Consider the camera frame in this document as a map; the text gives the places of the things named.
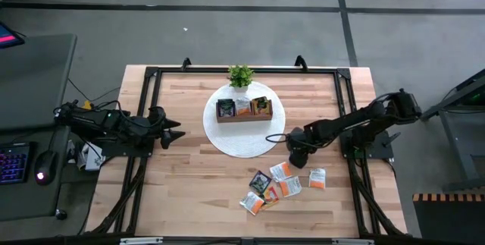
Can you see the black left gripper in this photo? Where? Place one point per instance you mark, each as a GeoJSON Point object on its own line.
{"type": "Point", "coordinates": [156, 125]}

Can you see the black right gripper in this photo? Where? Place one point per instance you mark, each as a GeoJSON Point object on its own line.
{"type": "Point", "coordinates": [299, 142]}

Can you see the white orange tea packet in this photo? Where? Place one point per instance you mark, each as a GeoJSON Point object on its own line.
{"type": "Point", "coordinates": [281, 171]}
{"type": "Point", "coordinates": [251, 202]}
{"type": "Point", "coordinates": [290, 187]}
{"type": "Point", "coordinates": [317, 178]}
{"type": "Point", "coordinates": [243, 106]}

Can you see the yellow orange tea packet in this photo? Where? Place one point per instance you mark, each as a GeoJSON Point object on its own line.
{"type": "Point", "coordinates": [271, 196]}
{"type": "Point", "coordinates": [261, 105]}

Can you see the round white woven placemat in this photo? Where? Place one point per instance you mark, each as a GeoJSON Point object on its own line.
{"type": "Point", "coordinates": [246, 139]}

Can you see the dark foil tea packet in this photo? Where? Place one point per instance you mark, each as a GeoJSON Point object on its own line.
{"type": "Point", "coordinates": [226, 107]}
{"type": "Point", "coordinates": [260, 182]}

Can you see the wooden three-compartment box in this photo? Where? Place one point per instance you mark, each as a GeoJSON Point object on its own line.
{"type": "Point", "coordinates": [242, 119]}

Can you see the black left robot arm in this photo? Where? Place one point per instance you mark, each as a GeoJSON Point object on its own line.
{"type": "Point", "coordinates": [98, 121]}

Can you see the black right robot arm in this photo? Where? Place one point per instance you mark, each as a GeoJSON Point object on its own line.
{"type": "Point", "coordinates": [348, 123]}

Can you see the white cardboard box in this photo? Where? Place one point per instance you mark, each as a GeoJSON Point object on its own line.
{"type": "Point", "coordinates": [92, 159]}

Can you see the small green potted plant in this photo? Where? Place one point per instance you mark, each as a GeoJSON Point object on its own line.
{"type": "Point", "coordinates": [240, 76]}

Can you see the black computer mouse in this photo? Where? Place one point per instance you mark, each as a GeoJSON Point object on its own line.
{"type": "Point", "coordinates": [45, 165]}

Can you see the small black knob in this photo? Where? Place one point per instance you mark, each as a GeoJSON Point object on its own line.
{"type": "Point", "coordinates": [61, 214]}

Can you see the grey desk top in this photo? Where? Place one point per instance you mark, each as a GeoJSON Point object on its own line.
{"type": "Point", "coordinates": [34, 82]}

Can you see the grey metal cart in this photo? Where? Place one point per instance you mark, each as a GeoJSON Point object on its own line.
{"type": "Point", "coordinates": [454, 139]}

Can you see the backlit black keyboard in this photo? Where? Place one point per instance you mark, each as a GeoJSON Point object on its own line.
{"type": "Point", "coordinates": [13, 163]}

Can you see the black case orange striped edge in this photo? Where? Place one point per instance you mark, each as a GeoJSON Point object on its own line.
{"type": "Point", "coordinates": [447, 222]}

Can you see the tilted computer screen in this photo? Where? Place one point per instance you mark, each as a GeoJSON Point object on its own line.
{"type": "Point", "coordinates": [9, 36]}

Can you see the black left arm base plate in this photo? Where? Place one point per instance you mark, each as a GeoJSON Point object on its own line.
{"type": "Point", "coordinates": [125, 152]}

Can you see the black frame clamp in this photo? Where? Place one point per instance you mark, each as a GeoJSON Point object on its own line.
{"type": "Point", "coordinates": [186, 63]}
{"type": "Point", "coordinates": [301, 62]}

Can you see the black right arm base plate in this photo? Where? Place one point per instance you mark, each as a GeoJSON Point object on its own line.
{"type": "Point", "coordinates": [380, 150]}

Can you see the silver metal bracket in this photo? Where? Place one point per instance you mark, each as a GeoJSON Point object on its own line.
{"type": "Point", "coordinates": [140, 240]}
{"type": "Point", "coordinates": [352, 242]}

